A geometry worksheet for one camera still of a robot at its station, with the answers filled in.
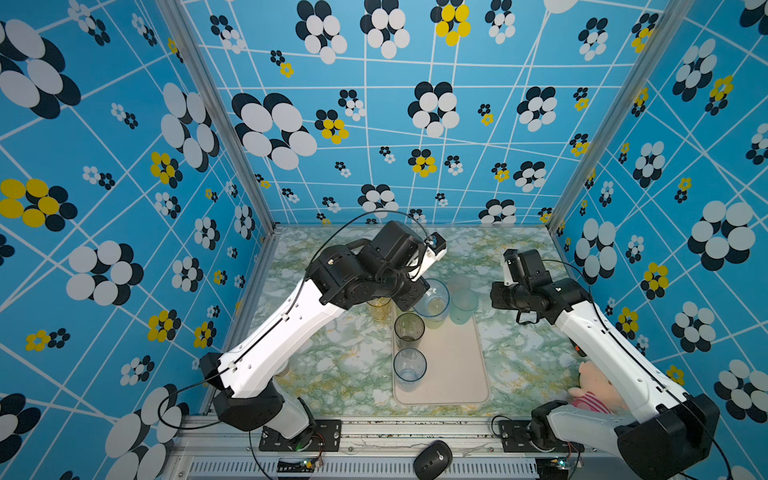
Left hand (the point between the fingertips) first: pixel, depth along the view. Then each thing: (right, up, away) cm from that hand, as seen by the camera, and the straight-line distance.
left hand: (422, 281), depth 63 cm
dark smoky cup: (-2, -17, +23) cm, 28 cm away
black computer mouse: (+3, -42, +5) cm, 43 cm away
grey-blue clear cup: (-2, -24, +16) cm, 29 cm away
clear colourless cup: (+16, -4, +35) cm, 39 cm away
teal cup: (+16, -10, +28) cm, 34 cm away
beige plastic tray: (+12, -26, +21) cm, 35 cm away
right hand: (+22, -5, +17) cm, 29 cm away
